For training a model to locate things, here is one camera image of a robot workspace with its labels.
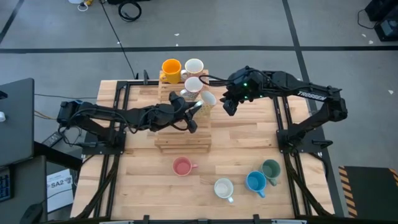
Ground black bag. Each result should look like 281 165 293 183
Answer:
365 0 398 22

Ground black desk support beam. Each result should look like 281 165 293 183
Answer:
33 141 83 171

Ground wooden slatted mug rack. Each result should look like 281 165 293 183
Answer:
154 70 212 155

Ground black keyboard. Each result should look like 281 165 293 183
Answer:
0 167 14 203

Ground black power adapter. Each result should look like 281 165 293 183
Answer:
42 132 65 147

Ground white mug blue floral pattern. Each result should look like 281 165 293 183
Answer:
213 177 234 205

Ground grey desk panel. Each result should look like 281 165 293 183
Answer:
0 77 35 167

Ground black coiled cable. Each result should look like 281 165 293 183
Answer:
118 1 143 22

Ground white mug yellow dots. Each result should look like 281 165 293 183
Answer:
194 90 218 118

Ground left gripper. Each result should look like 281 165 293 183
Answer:
155 91 201 134

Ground long black floor cable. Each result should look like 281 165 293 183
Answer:
99 0 140 80

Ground yellow cable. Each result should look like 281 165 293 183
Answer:
34 110 60 121

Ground white mug grey diamond pattern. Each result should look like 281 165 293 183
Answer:
180 77 205 102

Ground black aluminium table frame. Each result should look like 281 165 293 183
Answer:
76 79 335 220

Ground white box SA2 print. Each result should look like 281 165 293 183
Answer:
46 168 75 214

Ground orange mug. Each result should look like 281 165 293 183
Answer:
160 58 182 85

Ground green mug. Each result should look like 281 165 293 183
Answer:
260 159 282 187

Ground pink faceted mug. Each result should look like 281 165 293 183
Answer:
172 156 198 177

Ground black equipment case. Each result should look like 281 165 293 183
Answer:
374 18 398 43

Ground white mug pink pattern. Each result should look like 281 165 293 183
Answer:
180 58 205 78

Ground black yellow striped mat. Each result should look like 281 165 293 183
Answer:
338 166 398 218

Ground thin black cable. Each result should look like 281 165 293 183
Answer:
356 8 377 30
34 93 98 100

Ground grey computer desk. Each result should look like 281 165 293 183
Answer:
0 155 48 224

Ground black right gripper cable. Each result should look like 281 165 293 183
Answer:
198 73 237 87

